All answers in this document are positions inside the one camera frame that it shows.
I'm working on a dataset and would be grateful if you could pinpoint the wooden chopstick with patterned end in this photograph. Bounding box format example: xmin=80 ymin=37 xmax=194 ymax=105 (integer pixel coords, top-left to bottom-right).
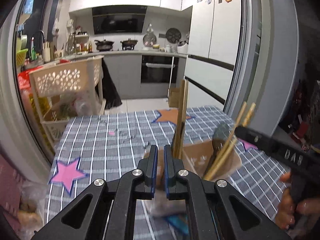
xmin=209 ymin=102 xmax=257 ymax=181

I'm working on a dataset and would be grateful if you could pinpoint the white refrigerator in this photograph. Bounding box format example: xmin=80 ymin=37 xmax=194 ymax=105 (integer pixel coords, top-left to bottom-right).
xmin=184 ymin=0 xmax=242 ymax=105

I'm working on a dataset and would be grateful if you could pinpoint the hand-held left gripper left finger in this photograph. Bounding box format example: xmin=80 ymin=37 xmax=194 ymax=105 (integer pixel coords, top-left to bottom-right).
xmin=31 ymin=145 xmax=158 ymax=240

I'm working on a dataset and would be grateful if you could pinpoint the white knife block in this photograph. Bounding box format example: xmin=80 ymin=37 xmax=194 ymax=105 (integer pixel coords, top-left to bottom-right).
xmin=43 ymin=42 xmax=51 ymax=63

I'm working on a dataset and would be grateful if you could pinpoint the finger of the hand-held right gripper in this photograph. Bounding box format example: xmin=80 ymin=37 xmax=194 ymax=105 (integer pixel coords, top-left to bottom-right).
xmin=235 ymin=126 xmax=278 ymax=156

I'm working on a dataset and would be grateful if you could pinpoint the black wok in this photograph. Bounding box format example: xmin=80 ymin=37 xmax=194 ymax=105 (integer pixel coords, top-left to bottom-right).
xmin=94 ymin=39 xmax=115 ymax=51
xmin=120 ymin=38 xmax=139 ymax=50

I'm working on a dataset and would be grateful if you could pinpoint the black range hood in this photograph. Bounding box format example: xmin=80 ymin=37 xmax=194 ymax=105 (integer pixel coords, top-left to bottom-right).
xmin=92 ymin=6 xmax=147 ymax=34

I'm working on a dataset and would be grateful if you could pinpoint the seasoning rack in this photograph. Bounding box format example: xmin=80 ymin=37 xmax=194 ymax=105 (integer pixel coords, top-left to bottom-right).
xmin=66 ymin=32 xmax=92 ymax=54

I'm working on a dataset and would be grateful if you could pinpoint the white pole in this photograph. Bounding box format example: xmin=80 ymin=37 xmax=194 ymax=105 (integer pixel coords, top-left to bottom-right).
xmin=168 ymin=56 xmax=175 ymax=88

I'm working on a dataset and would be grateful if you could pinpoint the yellow oil bottle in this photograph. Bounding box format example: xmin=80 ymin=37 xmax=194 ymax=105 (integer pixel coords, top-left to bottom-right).
xmin=27 ymin=90 xmax=50 ymax=120

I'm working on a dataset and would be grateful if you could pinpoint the round steamer rack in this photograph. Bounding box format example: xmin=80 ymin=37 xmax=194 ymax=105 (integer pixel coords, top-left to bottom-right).
xmin=142 ymin=34 xmax=157 ymax=47

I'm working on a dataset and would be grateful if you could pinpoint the beige flower-hole storage cart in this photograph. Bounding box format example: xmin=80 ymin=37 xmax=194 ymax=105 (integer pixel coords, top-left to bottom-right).
xmin=29 ymin=55 xmax=105 ymax=143

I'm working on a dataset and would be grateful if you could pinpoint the person's right hand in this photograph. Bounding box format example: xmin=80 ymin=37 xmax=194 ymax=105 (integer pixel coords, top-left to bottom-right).
xmin=276 ymin=172 xmax=320 ymax=230

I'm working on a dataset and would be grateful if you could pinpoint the round dark baking pan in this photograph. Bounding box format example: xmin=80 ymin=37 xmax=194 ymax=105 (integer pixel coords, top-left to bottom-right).
xmin=166 ymin=28 xmax=182 ymax=43

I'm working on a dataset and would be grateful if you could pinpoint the black hanging cloth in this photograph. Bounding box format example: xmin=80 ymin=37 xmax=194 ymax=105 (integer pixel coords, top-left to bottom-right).
xmin=101 ymin=60 xmax=122 ymax=110

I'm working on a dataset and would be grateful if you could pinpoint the black built-in oven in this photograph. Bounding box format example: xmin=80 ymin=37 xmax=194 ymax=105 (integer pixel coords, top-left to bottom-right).
xmin=140 ymin=55 xmax=179 ymax=84

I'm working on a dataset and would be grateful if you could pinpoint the red box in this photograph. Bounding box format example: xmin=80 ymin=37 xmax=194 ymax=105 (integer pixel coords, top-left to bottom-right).
xmin=17 ymin=66 xmax=45 ymax=90

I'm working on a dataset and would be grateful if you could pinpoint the cardboard box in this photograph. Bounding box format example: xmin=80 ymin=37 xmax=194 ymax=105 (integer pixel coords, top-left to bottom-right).
xmin=167 ymin=86 xmax=187 ymax=108

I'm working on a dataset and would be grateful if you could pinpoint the dark red bag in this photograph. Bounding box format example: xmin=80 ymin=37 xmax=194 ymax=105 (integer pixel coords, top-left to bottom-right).
xmin=279 ymin=80 xmax=320 ymax=153

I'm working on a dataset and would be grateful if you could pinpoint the green plastic basket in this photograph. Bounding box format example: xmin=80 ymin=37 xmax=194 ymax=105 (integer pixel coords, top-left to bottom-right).
xmin=15 ymin=49 xmax=28 ymax=67

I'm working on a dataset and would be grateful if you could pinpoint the black-handled steel spoon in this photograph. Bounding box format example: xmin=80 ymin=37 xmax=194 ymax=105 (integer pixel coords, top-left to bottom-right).
xmin=212 ymin=123 xmax=236 ymax=172

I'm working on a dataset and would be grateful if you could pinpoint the kitchen faucet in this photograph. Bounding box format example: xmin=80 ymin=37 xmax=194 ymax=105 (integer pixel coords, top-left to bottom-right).
xmin=30 ymin=30 xmax=47 ymax=60

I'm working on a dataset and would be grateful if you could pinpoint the sliding glass door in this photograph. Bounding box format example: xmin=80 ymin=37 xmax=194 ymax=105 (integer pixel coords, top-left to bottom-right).
xmin=224 ymin=0 xmax=272 ymax=120

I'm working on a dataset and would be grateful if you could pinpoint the kitchen counter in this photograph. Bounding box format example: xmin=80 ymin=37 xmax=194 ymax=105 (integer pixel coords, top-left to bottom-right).
xmin=54 ymin=49 xmax=190 ymax=62

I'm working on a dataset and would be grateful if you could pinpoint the pink plastic stool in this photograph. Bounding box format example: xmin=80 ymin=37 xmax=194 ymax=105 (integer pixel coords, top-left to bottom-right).
xmin=0 ymin=155 xmax=23 ymax=233

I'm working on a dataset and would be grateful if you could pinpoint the clear plastic bag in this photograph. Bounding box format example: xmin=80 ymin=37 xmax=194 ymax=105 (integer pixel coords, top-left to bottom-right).
xmin=60 ymin=90 xmax=100 ymax=117

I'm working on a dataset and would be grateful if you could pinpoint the clear bag of tan lumps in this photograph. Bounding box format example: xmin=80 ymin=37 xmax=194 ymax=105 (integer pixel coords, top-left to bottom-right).
xmin=16 ymin=182 xmax=48 ymax=240

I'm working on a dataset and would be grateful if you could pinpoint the grey plaid star tablecloth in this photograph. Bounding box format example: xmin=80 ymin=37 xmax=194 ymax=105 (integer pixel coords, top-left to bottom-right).
xmin=46 ymin=106 xmax=292 ymax=240

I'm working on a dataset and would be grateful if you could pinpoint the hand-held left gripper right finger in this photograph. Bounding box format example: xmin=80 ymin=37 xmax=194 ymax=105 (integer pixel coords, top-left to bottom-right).
xmin=164 ymin=144 xmax=292 ymax=240

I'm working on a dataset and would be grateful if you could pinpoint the beige plastic utensil holder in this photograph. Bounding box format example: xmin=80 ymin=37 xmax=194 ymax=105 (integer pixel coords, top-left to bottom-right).
xmin=141 ymin=140 xmax=242 ymax=200

